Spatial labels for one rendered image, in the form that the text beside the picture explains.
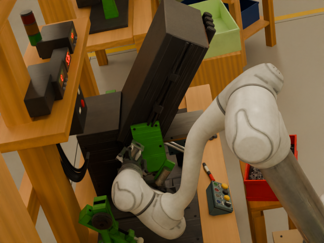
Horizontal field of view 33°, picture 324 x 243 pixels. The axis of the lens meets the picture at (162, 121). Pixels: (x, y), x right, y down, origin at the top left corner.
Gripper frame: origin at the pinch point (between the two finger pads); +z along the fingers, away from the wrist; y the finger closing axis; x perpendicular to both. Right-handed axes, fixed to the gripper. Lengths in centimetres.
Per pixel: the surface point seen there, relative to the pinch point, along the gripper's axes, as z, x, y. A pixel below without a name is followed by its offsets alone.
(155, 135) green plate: 4.4, -8.6, -3.9
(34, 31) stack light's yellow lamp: 12, -15, 57
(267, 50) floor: 302, -35, -97
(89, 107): 28.9, 5.2, 22.4
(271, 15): 300, -63, -80
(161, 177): 0.9, 3.8, -15.1
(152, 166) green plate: 4.4, 3.3, -10.2
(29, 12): 11, -21, 62
